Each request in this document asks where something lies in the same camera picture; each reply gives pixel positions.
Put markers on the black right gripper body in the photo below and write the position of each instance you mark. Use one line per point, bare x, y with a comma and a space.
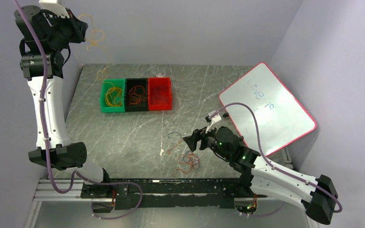
207, 140

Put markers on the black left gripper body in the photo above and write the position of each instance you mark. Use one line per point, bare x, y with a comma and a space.
65, 30

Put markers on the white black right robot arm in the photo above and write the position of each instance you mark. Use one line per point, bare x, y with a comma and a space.
317, 197

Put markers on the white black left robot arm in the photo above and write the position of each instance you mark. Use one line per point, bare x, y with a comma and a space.
47, 30

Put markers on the red plastic bin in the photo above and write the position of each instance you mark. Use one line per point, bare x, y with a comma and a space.
160, 96

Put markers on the green plastic bin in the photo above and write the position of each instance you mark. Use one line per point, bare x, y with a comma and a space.
112, 96

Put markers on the pink framed whiteboard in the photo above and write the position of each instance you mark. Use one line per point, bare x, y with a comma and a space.
259, 102

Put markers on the small red white box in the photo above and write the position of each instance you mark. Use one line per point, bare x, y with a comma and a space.
159, 75

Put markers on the black plastic bin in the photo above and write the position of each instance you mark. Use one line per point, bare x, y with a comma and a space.
136, 95

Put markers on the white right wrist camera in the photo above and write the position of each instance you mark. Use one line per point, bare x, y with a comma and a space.
211, 119

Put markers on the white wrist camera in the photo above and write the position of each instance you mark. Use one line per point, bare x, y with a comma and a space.
55, 6
211, 119

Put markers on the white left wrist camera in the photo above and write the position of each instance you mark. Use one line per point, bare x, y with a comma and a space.
55, 6

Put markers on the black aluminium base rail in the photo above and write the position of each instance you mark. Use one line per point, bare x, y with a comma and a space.
225, 193

